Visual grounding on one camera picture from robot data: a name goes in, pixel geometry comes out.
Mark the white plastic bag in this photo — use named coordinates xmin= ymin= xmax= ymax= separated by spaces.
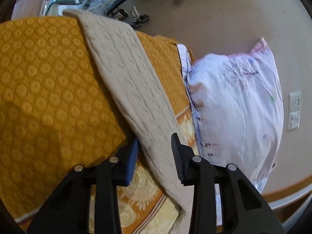
xmin=11 ymin=0 xmax=50 ymax=21

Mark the white wall socket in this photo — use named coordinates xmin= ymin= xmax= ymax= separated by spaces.
xmin=289 ymin=91 xmax=302 ymax=113

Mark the white floral tree-print pillow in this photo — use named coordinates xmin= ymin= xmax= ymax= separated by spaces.
xmin=177 ymin=36 xmax=285 ymax=193

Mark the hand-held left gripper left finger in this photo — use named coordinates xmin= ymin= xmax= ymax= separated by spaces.
xmin=27 ymin=138 xmax=140 ymax=234

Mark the beige quilted cloth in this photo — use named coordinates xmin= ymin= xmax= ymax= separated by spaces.
xmin=63 ymin=10 xmax=203 ymax=234

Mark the mustard textured blanket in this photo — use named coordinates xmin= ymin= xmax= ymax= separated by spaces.
xmin=0 ymin=17 xmax=140 ymax=226

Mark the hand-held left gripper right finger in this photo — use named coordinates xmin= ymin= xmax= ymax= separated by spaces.
xmin=171 ymin=133 xmax=284 ymax=234

